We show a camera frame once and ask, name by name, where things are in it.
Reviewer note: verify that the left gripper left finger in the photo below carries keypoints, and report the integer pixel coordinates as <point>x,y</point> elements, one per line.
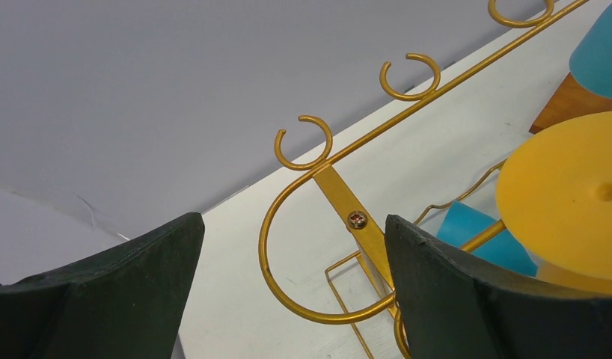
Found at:
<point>124,302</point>

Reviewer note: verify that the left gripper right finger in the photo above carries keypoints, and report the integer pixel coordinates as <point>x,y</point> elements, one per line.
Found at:
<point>457,305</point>

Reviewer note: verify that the gold rectangular wire glass rack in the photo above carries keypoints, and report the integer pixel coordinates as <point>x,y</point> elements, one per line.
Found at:
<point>371,253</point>

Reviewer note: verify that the orange plastic goblet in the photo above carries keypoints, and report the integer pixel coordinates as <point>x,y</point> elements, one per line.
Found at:
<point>554,195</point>

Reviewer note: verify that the teal plastic goblet front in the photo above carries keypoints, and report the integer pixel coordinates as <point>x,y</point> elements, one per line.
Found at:
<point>591,62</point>

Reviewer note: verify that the gold tree rack wooden base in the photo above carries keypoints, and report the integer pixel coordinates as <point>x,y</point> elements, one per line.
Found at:
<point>570,100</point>

